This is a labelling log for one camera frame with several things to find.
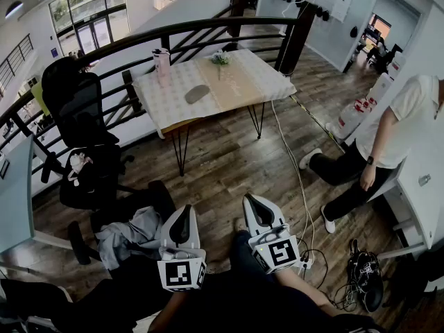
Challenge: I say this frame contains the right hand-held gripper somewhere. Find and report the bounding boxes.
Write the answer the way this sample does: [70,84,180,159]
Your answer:
[242,194,301,275]

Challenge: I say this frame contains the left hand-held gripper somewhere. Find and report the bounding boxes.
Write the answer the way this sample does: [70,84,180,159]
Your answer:
[157,205,208,293]

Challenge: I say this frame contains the brown round object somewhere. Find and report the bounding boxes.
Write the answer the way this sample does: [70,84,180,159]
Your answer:
[184,85,210,105]

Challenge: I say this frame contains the person's right forearm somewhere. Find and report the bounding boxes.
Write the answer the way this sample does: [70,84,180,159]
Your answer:
[275,271,345,317]

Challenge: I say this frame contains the person's left forearm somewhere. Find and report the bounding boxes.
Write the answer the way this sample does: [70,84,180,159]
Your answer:
[148,289,190,333]

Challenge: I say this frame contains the black chair with grey armrests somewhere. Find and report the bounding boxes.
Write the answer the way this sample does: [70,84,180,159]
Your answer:
[67,180,178,280]

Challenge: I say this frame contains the grey garment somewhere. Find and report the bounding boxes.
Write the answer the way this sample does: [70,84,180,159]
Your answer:
[94,205,164,271]

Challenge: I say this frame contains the table with black hairpin legs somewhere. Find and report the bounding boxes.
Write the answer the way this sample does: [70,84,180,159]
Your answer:
[162,101,266,178]

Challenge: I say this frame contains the person's dark clothing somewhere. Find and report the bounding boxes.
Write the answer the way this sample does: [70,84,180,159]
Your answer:
[148,230,386,333]

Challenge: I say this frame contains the black padded chair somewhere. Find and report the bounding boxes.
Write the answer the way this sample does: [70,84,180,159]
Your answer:
[0,255,174,333]

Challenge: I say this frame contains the yellow black floor tape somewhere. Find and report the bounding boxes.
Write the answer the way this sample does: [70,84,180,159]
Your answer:
[290,94,345,153]

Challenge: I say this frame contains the pink white plush toy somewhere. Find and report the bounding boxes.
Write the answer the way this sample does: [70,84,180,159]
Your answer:
[67,152,94,187]

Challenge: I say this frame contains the clear water jug red cap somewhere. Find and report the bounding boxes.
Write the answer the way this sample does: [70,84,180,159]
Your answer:
[360,97,377,118]
[334,103,366,140]

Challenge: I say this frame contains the table with checkered cloth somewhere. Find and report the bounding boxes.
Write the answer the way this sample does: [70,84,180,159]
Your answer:
[131,49,298,140]

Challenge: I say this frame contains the black high-back office chair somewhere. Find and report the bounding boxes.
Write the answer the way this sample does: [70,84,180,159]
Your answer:
[40,56,137,212]

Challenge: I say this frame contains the white desk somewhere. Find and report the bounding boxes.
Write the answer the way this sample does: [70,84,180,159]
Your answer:
[376,144,444,260]

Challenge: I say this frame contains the small white flower bouquet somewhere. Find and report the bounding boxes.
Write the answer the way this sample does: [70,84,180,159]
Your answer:
[210,51,232,81]

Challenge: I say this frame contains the light blue desk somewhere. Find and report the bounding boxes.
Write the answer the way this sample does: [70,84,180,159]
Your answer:
[0,133,36,255]

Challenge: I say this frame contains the pink water bottle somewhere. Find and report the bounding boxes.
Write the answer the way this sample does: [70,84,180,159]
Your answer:
[152,47,171,78]

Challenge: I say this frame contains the yellow-green cloth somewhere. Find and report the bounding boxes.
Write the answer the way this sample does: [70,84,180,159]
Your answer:
[31,80,51,118]

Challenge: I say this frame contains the dark curved stair railing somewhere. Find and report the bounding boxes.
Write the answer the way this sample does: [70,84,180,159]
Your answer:
[0,3,317,187]

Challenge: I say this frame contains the glass entrance doors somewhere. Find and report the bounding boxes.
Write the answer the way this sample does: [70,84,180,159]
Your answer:
[48,0,130,57]

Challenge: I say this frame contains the long white floor cable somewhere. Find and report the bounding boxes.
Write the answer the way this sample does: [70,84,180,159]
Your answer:
[270,99,317,266]

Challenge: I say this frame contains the black gear with tangled cables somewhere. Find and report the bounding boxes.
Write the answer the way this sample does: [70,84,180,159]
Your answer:
[345,237,385,314]

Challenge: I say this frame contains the white wall panel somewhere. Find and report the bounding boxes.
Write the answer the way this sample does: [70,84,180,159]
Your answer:
[330,0,355,24]

